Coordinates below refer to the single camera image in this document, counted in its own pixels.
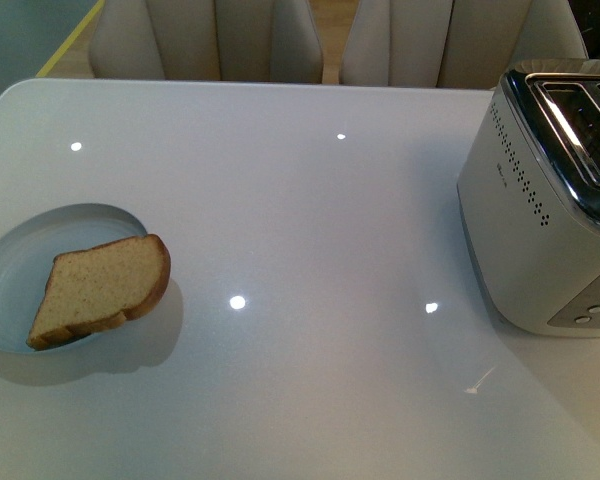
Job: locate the beige chair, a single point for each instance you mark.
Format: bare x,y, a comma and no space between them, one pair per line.
239,41
454,43

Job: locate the light blue round plate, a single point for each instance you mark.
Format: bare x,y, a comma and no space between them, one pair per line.
27,253

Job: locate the slice of brown bread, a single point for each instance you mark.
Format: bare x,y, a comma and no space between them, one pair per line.
99,289

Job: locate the white and chrome toaster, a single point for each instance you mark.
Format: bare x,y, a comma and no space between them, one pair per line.
529,195

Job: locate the beige chair on left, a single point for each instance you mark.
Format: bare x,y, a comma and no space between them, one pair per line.
239,41

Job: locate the beige chair on right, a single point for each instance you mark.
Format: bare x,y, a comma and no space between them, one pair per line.
454,43

